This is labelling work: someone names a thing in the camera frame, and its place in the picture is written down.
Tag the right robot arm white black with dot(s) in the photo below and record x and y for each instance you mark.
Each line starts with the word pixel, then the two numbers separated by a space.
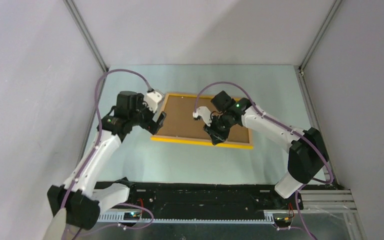
pixel 306 149

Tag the yellow wooden picture frame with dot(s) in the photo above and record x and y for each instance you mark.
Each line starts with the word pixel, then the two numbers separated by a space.
pixel 198 140

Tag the aluminium corner post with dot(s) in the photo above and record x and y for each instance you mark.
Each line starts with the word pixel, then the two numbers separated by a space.
pixel 85 33
pixel 331 14

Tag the left aluminium corner post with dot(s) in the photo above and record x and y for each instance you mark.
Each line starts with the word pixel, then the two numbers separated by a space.
pixel 85 33

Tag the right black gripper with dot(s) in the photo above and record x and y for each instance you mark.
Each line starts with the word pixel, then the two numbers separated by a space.
pixel 216 137

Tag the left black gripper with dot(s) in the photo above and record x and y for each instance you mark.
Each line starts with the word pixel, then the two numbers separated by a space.
pixel 151 126

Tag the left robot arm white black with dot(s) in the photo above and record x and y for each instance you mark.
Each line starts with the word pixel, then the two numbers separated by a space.
pixel 76 195

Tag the right aluminium corner post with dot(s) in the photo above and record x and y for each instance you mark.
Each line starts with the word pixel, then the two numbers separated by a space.
pixel 331 14

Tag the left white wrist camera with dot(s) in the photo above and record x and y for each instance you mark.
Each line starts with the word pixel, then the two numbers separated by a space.
pixel 152 99

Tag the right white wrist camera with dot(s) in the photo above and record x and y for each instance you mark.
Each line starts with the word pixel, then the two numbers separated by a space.
pixel 203 113

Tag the brown cardboard backing board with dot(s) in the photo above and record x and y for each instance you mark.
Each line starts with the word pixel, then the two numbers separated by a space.
pixel 182 116

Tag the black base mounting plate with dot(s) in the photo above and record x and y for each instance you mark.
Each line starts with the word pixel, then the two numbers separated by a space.
pixel 207 202

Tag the aluminium extrusion rail front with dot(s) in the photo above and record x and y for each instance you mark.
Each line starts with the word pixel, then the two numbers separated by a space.
pixel 314 202

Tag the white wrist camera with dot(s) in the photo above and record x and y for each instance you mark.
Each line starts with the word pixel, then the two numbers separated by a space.
pixel 152 99
pixel 203 113

